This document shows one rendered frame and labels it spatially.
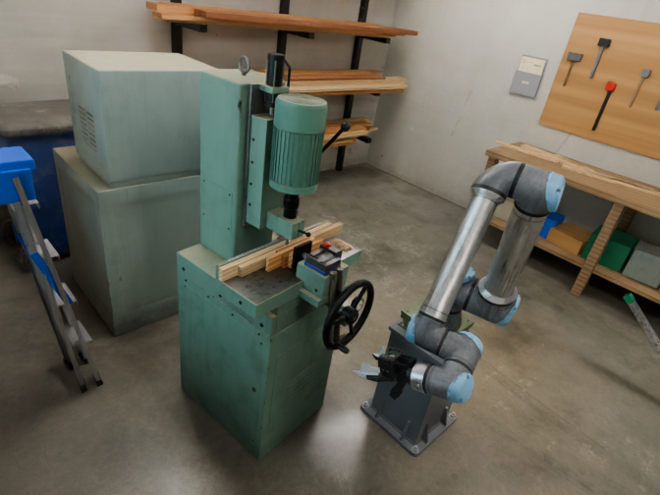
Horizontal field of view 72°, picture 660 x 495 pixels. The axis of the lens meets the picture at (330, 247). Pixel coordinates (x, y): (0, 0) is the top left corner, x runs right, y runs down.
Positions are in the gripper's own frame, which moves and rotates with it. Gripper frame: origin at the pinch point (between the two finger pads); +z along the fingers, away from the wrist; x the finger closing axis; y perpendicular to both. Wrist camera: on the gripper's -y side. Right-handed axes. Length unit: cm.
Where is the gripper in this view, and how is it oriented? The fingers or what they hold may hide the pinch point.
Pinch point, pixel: (364, 364)
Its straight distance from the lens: 160.1
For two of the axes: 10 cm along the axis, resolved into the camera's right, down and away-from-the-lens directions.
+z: -7.7, -0.9, 6.4
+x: -6.3, 3.0, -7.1
